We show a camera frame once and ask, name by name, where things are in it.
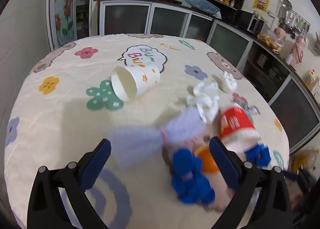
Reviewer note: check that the lilac mesh bundle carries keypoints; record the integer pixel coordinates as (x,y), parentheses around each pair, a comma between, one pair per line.
(133,144)

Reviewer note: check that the yellow wall poster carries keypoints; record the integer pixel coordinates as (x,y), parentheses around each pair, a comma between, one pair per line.
(261,5)

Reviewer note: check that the white paper cup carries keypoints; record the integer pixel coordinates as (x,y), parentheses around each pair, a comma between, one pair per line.
(129,82)

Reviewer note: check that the bag of buns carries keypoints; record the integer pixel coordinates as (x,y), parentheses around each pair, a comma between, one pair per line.
(274,43)

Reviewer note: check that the orange bottle cap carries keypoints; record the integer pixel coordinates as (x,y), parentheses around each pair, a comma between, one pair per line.
(208,163)

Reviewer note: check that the pink thermos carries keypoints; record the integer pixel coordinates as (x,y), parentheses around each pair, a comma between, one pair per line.
(297,51)

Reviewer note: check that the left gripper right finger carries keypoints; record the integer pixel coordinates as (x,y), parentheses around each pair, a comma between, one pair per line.
(273,207)

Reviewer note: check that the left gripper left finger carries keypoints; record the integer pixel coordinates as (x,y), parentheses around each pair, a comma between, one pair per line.
(46,208)

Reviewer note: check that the blue plastic basket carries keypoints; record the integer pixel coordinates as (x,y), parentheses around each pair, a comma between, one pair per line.
(204,6)

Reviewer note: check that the wall utensil rack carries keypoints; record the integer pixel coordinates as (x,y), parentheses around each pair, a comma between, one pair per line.
(291,22)

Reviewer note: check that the kitchen counter cabinets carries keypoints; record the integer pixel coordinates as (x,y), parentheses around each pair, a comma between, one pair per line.
(277,82)

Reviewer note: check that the red paper noodle cup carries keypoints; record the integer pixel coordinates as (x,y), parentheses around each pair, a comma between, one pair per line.
(237,132)

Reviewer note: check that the grey silver mesh bundle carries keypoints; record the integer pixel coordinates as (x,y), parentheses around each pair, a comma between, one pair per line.
(243,103)

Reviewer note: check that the flower painted glass door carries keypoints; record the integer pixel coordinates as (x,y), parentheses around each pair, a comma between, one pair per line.
(62,13)

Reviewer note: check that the cartoon print table cloth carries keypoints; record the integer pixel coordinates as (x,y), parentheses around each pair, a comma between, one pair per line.
(67,105)

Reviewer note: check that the white tissue bundle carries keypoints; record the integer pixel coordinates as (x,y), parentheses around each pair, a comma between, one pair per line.
(226,82)
(205,98)

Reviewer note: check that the blue mesh bundle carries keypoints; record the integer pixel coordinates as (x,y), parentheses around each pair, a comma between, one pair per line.
(259,155)
(188,181)

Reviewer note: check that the microwave oven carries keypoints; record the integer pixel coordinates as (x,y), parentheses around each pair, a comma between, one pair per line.
(249,22)

